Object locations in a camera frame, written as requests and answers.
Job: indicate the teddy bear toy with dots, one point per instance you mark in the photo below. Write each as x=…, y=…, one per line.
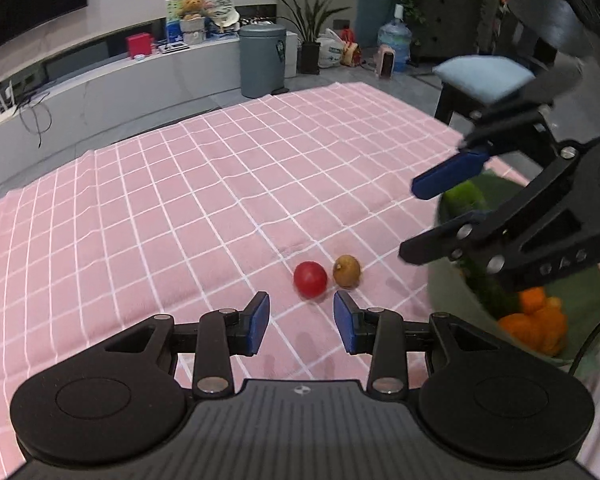
x=190, y=9

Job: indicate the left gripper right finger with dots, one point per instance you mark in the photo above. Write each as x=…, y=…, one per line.
x=385, y=336

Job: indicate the small red fruit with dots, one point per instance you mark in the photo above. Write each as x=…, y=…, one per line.
x=310, y=279

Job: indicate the brown longan right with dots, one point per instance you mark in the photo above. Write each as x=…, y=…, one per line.
x=346, y=271

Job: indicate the black wooden chair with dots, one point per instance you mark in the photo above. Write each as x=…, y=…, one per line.
x=453, y=101

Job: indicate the green colander bowl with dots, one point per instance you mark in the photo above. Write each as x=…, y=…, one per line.
x=464, y=291

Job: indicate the white TV console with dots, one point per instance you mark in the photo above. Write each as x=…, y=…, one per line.
x=116, y=93

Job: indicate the white wifi router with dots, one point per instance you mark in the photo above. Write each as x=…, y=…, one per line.
x=0, y=107

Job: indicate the white plastic bag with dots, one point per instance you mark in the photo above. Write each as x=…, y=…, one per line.
x=331, y=49

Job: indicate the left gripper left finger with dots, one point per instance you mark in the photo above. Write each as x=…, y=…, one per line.
x=213, y=340

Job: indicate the seated person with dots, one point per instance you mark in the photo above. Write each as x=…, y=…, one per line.
x=515, y=36

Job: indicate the orange tangerine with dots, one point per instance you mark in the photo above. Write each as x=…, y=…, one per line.
x=553, y=325
x=532, y=300
x=523, y=328

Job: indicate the light blue seat cushion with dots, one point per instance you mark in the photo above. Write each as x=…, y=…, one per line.
x=485, y=79

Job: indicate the grey pedal trash bin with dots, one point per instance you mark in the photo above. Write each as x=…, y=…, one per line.
x=262, y=59

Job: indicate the red box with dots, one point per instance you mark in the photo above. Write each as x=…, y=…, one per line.
x=139, y=45

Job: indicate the pink checkered tablecloth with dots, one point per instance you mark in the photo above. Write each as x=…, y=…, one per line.
x=203, y=214

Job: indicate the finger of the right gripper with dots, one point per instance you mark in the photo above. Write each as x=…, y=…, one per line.
x=473, y=234
x=462, y=166

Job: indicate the potted long-leaf plant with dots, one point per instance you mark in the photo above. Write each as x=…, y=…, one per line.
x=309, y=17

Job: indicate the blue water jug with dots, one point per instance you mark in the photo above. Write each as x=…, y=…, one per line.
x=397, y=36

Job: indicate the small white heater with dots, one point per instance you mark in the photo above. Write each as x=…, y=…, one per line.
x=384, y=61

